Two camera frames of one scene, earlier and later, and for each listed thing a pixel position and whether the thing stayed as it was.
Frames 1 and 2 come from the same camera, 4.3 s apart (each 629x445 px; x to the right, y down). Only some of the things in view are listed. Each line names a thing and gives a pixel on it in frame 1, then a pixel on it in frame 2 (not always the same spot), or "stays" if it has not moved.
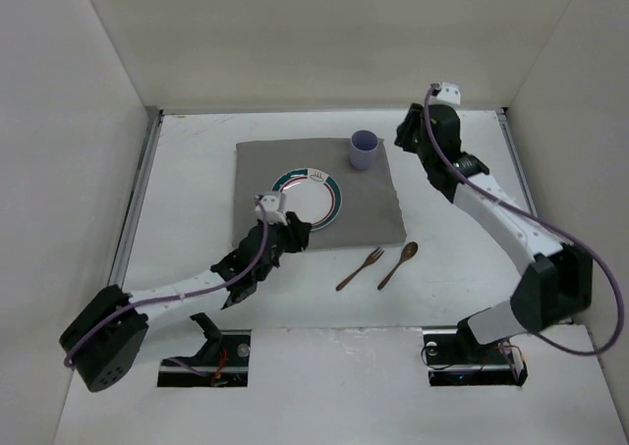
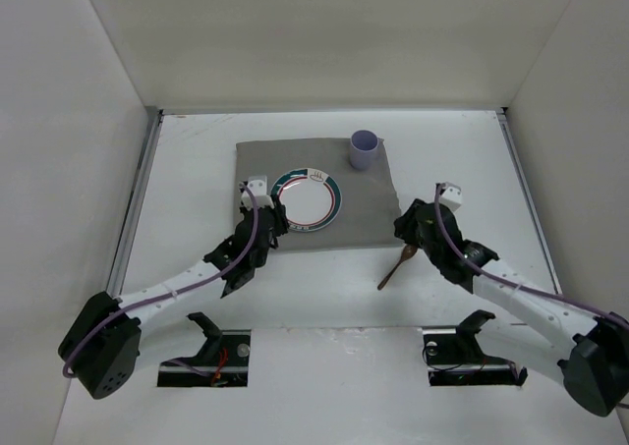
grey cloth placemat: [370, 211] stays
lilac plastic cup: [364, 146] stays
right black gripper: [415, 131] -> [419, 224]
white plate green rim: [313, 194] stays
